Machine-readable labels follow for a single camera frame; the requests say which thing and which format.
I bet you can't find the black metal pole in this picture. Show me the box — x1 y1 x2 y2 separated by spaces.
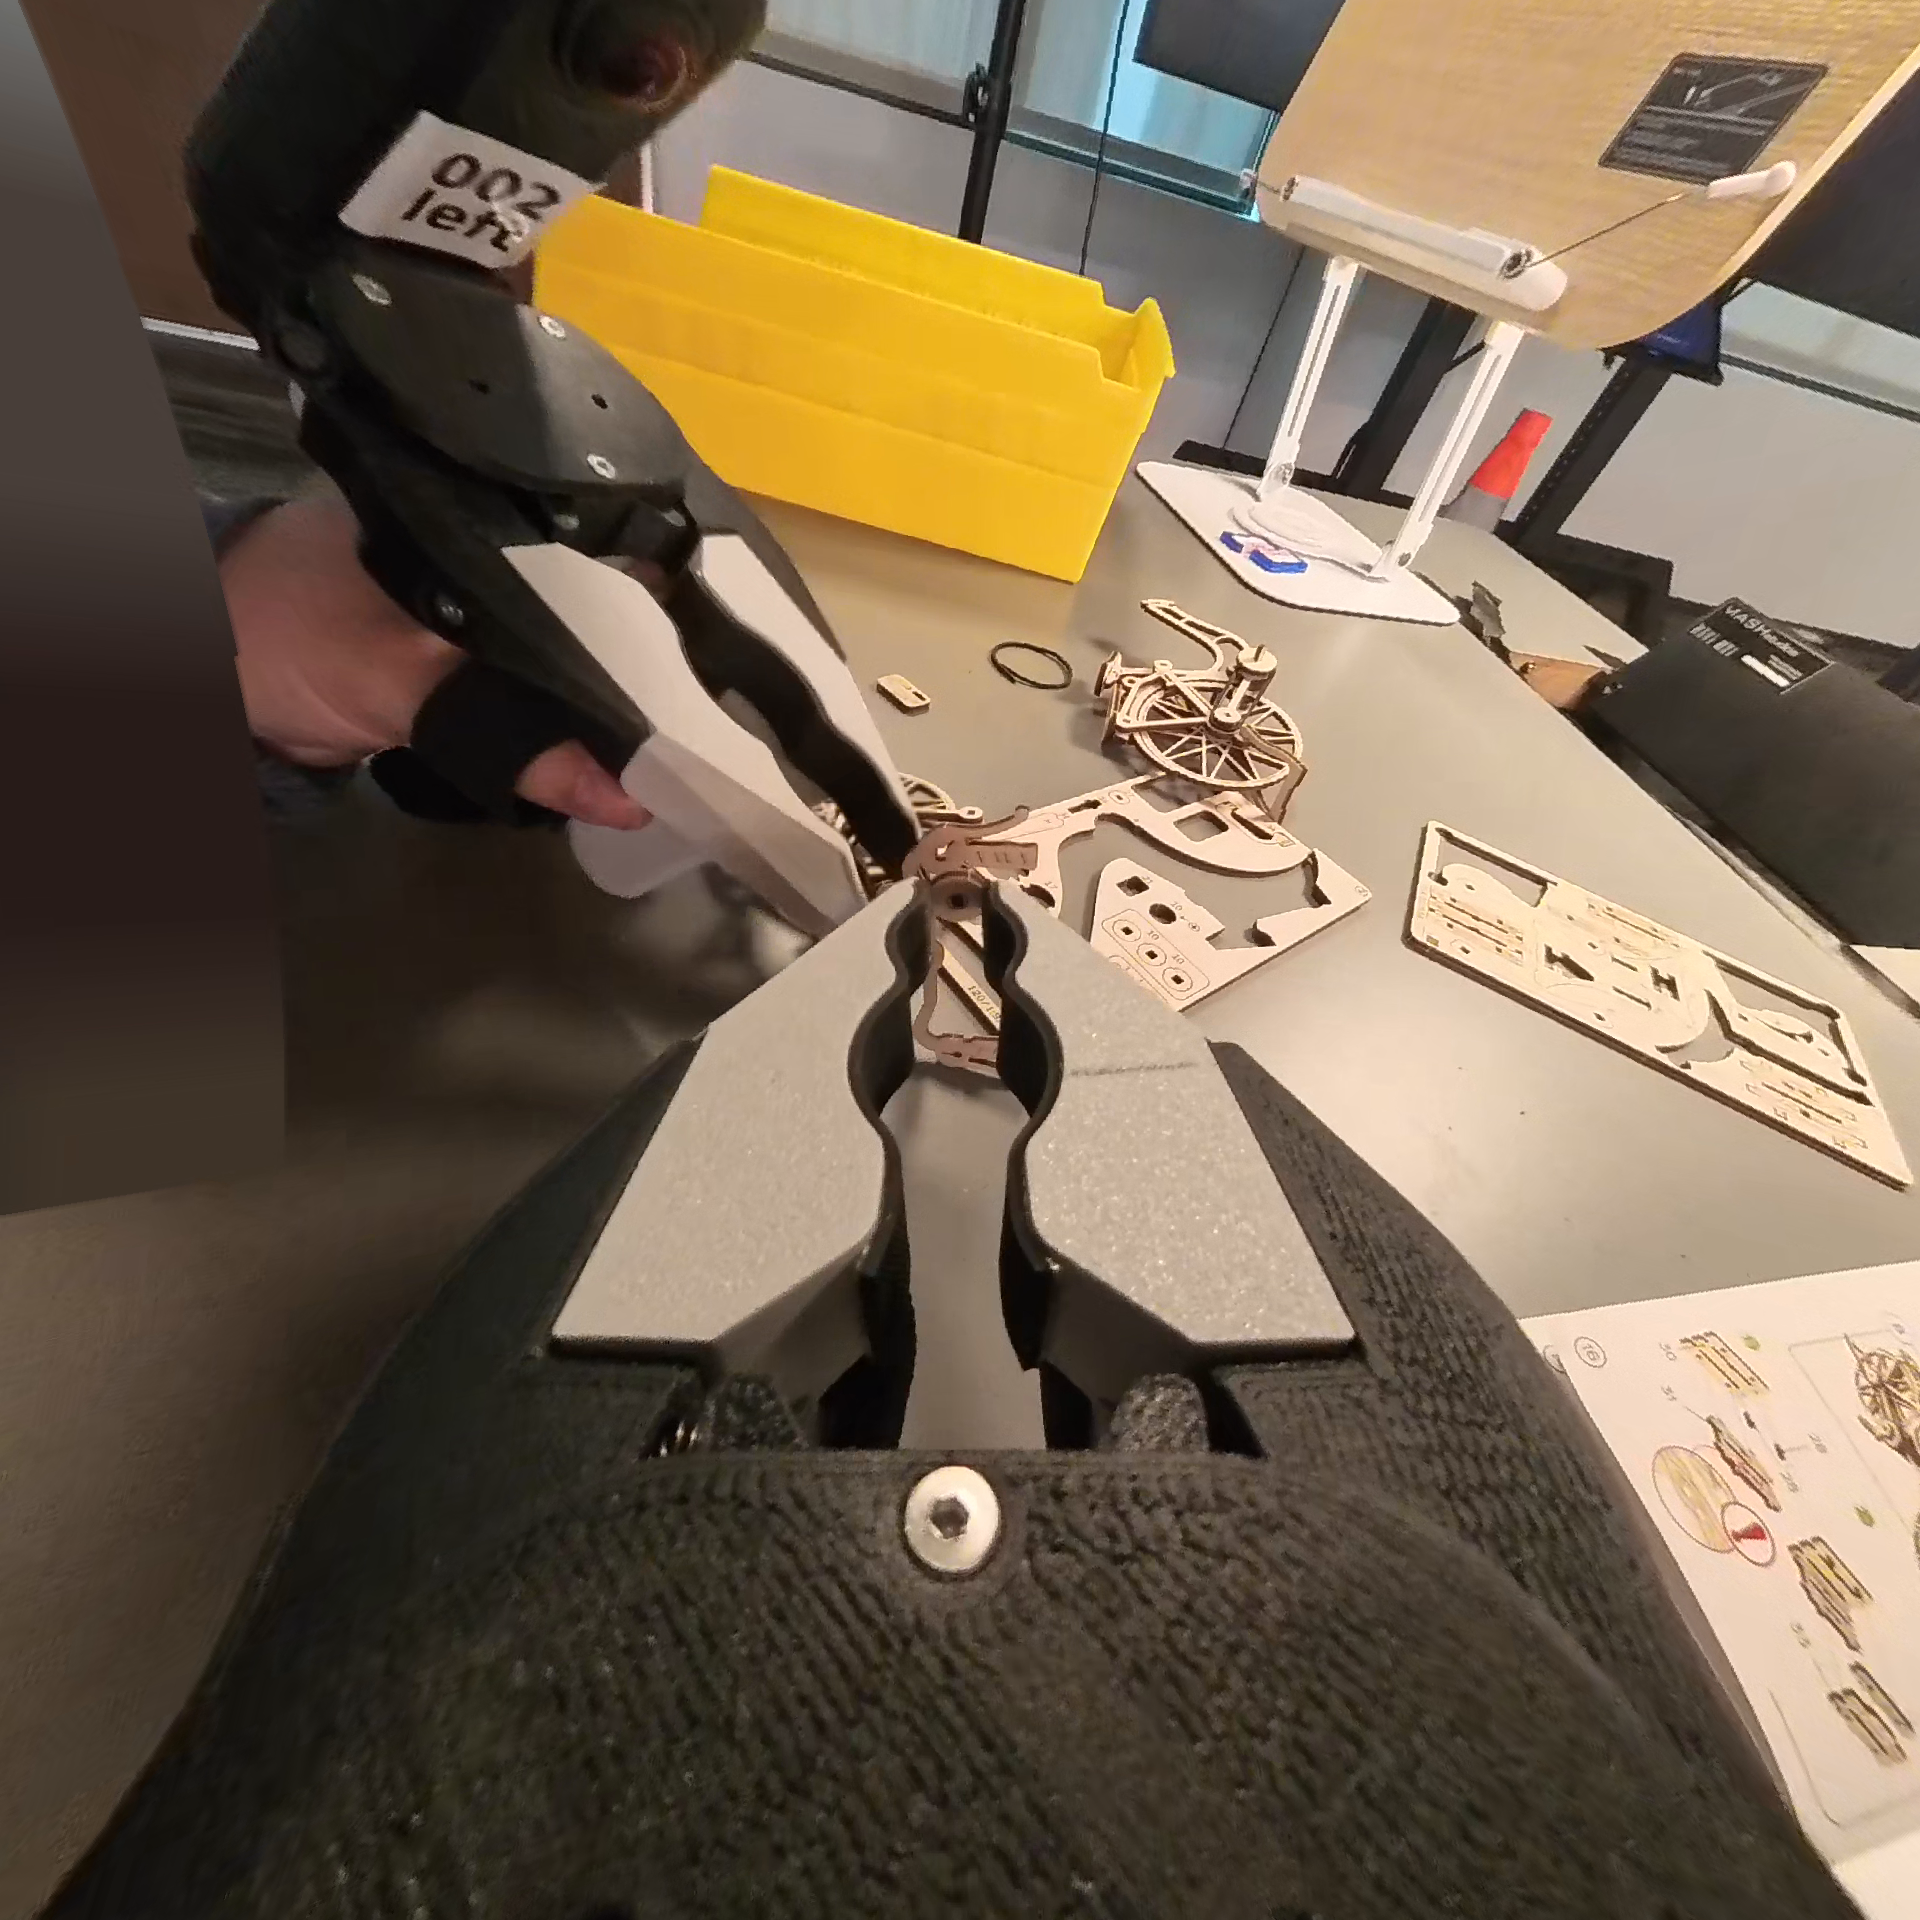
957 0 1032 242

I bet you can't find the wooden spoked wheel part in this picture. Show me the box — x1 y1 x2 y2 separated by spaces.
816 772 962 887

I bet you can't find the orange traffic cone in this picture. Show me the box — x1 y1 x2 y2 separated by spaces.
1445 407 1557 529

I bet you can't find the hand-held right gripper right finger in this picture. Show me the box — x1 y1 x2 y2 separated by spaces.
983 881 1354 1448

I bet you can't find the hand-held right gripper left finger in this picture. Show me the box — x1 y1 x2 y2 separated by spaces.
551 881 922 1448

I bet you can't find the yellow plastic bin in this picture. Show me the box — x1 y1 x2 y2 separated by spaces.
533 164 1173 584

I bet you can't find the wooden cut-out sheet with ovals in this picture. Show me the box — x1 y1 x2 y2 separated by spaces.
961 780 1373 1009

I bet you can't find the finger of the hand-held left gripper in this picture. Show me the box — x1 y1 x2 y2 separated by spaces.
661 479 923 868
503 538 875 941

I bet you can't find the white stand with wooden board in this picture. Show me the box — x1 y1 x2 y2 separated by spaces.
1136 0 1920 626

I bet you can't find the black cardboard box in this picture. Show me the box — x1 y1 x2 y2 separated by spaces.
1583 597 1920 950

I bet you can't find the white instruction booklet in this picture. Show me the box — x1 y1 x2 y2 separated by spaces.
1520 1258 1920 1869

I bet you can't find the wooden parts sheet with slots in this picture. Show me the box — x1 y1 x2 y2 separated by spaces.
1409 822 1916 1190

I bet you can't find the wooden bicycle model assembly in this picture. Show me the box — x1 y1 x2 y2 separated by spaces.
1093 597 1309 817

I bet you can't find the person's left hand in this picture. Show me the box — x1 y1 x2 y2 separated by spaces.
221 498 656 834

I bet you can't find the wooden bicycle frame part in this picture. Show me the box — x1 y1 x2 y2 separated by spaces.
900 808 1057 1076

